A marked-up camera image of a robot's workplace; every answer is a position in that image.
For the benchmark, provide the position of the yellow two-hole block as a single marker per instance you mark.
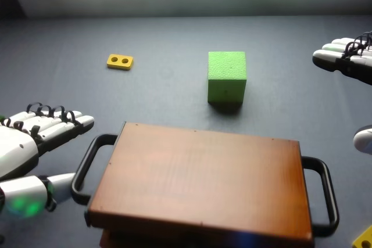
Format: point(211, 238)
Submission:
point(364, 239)
point(119, 62)

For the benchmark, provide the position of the grey table cloth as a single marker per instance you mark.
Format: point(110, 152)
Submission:
point(174, 85)

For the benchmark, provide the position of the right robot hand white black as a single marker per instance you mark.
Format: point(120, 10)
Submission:
point(343, 59)

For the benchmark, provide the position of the green foam cube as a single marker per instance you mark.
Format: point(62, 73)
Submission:
point(226, 79)

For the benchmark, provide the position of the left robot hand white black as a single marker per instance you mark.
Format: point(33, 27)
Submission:
point(17, 149)

